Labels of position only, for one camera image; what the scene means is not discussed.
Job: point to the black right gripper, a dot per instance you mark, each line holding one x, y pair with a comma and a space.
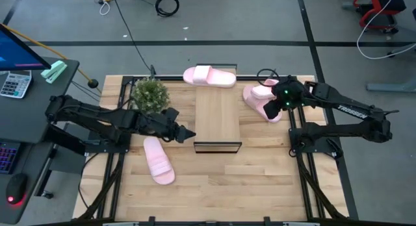
289, 93

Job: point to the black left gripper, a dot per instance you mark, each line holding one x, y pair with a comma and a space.
156, 125

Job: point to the pink slide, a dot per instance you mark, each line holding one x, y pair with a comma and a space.
255, 102
211, 77
159, 164

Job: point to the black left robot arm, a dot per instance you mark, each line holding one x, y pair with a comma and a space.
94, 114

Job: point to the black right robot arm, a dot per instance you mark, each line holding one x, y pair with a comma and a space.
351, 110

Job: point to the green plant in black pot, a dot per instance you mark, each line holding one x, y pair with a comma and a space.
151, 95

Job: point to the grey table base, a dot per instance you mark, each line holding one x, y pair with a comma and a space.
390, 87

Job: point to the mint green stapler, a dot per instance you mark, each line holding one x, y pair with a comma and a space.
53, 71

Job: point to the black desk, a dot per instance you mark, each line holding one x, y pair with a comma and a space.
29, 122

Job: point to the red and black cart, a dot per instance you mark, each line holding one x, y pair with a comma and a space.
390, 0

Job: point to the black computer mouse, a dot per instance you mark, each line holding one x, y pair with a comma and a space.
16, 187

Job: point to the grey calculator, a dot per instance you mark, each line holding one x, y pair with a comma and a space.
14, 84

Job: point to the black keyboard with coloured keys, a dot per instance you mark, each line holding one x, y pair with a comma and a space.
8, 158

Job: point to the computer monitor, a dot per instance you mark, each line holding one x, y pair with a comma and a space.
16, 54

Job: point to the wooden shelf with black frame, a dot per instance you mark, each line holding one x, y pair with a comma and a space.
217, 115

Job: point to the black aluminium rig frame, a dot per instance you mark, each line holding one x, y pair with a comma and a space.
177, 78

